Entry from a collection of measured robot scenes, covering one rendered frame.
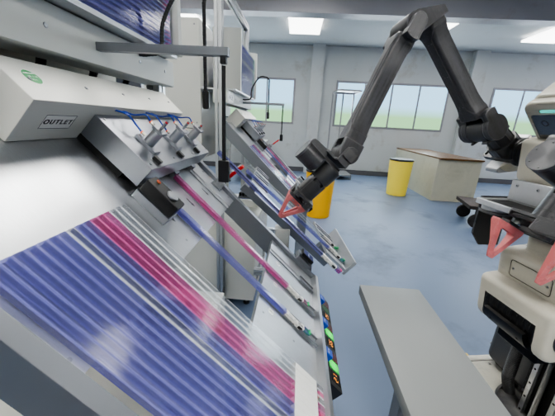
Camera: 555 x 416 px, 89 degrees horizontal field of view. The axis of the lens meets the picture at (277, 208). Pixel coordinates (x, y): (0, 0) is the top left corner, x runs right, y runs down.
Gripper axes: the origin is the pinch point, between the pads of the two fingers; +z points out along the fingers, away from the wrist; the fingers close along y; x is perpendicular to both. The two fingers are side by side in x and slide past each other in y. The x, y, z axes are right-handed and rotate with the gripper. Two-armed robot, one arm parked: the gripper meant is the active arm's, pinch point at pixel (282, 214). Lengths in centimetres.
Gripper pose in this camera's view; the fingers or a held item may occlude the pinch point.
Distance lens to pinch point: 82.0
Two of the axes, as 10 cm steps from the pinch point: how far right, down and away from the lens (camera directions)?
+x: 7.0, 7.0, 1.6
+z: -7.1, 6.5, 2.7
